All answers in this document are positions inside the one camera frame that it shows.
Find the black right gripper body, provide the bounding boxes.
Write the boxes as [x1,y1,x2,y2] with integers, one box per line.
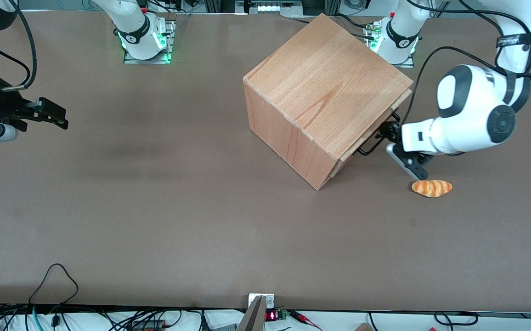
[0,85,34,134]

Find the wooden drawer with black handle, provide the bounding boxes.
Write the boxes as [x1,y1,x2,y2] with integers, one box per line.
[330,87,414,181]

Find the wooden drawer cabinet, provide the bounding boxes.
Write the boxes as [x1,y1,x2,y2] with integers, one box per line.
[243,12,414,191]

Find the striped bread roll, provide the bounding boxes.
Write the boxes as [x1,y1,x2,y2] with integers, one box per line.
[411,179,453,198]

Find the lit white rack unit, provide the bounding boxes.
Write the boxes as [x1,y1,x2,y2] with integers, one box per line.
[235,0,304,15]

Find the red black clip leads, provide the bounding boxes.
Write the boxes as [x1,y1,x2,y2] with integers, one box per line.
[288,310,323,331]

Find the black orange device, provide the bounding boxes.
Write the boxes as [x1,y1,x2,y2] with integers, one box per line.
[130,319,167,331]

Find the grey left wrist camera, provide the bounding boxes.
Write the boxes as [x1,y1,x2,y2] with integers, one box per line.
[386,143,432,181]

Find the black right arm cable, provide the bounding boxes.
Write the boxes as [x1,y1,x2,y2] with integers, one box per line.
[0,0,38,91]

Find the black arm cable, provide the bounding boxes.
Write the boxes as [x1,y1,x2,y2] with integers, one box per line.
[401,0,531,127]
[0,0,38,91]

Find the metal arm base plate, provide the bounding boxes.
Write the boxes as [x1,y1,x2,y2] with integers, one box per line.
[123,17,177,65]
[363,22,416,69]

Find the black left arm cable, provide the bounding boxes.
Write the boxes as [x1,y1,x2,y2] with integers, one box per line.
[401,0,531,127]

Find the black thin table cable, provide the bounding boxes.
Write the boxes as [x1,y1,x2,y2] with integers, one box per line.
[291,13,381,40]

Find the black looped cable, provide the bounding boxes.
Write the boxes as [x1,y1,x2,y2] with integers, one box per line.
[28,263,79,309]

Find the black coiled cable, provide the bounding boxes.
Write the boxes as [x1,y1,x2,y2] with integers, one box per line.
[434,311,479,327]

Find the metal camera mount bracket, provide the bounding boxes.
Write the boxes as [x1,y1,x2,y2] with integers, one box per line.
[237,293,276,331]

